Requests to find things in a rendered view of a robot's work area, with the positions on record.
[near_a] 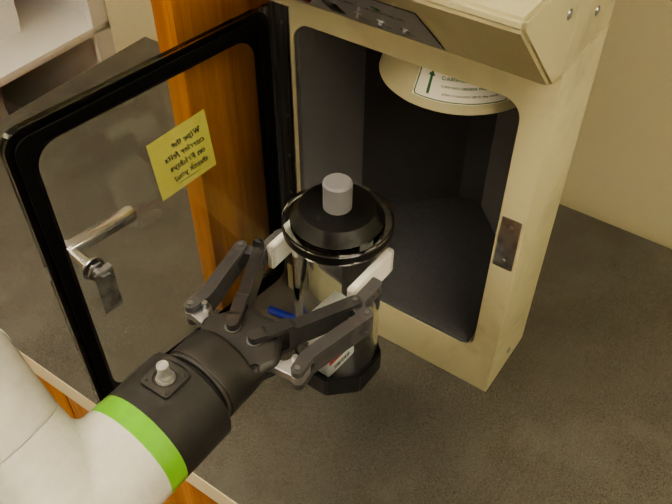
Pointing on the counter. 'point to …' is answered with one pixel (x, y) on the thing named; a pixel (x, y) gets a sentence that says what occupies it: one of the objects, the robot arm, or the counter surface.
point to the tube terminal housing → (542, 193)
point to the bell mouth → (439, 90)
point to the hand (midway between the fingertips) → (336, 251)
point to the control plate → (393, 16)
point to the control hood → (502, 32)
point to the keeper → (507, 243)
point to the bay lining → (392, 132)
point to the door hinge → (283, 99)
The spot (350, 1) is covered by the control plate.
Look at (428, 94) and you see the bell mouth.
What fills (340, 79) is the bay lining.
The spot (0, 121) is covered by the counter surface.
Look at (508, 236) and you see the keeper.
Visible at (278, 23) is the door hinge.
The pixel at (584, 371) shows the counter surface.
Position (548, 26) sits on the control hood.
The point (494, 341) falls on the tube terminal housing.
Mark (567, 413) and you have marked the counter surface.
